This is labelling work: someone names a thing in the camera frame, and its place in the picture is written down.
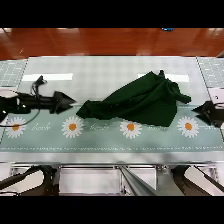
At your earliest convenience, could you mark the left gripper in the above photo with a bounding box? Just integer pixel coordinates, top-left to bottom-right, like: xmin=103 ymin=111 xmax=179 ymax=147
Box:
xmin=32 ymin=94 xmax=58 ymax=114

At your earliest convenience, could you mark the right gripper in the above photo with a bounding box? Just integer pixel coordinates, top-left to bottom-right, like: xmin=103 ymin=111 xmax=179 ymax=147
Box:
xmin=207 ymin=102 xmax=224 ymax=130

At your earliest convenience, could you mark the dark green T-shirt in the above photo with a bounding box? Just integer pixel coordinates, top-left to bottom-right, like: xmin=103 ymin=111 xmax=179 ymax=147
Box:
xmin=75 ymin=69 xmax=193 ymax=128

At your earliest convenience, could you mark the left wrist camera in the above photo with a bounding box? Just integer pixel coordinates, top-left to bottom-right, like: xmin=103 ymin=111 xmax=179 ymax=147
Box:
xmin=30 ymin=75 xmax=48 ymax=98

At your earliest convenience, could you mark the black cable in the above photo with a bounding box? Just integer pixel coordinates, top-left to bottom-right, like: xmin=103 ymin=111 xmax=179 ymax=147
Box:
xmin=0 ymin=109 xmax=42 ymax=128

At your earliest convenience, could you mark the silver frame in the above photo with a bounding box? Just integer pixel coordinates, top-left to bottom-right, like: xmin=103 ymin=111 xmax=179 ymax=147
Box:
xmin=0 ymin=161 xmax=224 ymax=197

